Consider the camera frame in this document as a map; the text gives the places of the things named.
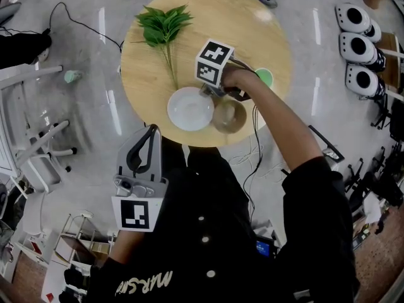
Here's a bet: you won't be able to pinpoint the blue-screen device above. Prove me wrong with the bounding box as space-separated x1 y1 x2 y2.
254 239 273 259

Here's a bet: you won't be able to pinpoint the small metal-frame shelf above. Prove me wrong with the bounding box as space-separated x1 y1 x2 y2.
52 211 115 266

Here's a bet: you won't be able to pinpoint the white desk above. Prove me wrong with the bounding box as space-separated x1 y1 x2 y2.
0 64 64 178

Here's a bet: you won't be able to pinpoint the long black cable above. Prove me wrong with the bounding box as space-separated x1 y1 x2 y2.
47 1 124 52

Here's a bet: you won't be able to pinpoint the brown glass bowl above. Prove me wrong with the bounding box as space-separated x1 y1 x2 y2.
211 98 248 135

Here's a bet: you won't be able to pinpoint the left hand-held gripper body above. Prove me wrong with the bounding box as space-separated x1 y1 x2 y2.
110 175 169 232

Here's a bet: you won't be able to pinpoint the white saucer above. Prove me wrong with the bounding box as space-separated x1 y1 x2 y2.
167 86 216 133

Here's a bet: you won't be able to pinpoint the person's right hand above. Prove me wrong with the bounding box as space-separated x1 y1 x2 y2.
220 65 261 91

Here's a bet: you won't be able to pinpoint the person's left forearm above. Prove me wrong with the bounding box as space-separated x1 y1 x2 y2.
109 229 146 265

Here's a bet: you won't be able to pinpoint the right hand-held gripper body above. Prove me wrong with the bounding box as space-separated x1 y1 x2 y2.
194 39 252 102

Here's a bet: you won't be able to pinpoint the grey round shell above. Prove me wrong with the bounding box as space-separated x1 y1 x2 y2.
0 1 22 25

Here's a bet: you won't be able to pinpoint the grey chair patterned cushion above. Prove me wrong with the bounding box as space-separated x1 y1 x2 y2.
307 124 345 172

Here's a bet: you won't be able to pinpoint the white round robot heads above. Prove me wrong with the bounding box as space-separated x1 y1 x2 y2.
338 31 387 73

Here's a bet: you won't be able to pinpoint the person's black shirt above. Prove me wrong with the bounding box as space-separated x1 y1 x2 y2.
59 136 361 303

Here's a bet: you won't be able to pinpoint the black office chair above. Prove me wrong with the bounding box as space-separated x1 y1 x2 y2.
372 96 404 141
343 143 404 208

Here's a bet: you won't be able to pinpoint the green leaf sprig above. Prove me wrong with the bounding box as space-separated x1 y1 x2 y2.
134 4 194 90

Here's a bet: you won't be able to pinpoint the wooden crate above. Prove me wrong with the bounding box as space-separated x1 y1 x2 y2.
362 0 402 92

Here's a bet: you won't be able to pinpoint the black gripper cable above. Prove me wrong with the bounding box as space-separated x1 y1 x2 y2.
242 104 264 222

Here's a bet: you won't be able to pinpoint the person's right forearm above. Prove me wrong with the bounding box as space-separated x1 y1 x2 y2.
251 74 323 172

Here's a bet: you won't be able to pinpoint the white capsule backpack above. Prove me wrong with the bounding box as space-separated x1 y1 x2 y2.
344 62 387 100
362 18 383 44
335 3 372 33

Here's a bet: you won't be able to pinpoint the white office chair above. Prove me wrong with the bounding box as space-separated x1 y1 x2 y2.
14 119 78 198

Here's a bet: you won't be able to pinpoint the tangle of white cables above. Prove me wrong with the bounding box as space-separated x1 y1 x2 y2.
227 133 287 184

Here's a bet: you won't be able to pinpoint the pale green paper cup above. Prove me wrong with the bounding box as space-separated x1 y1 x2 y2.
63 69 84 85

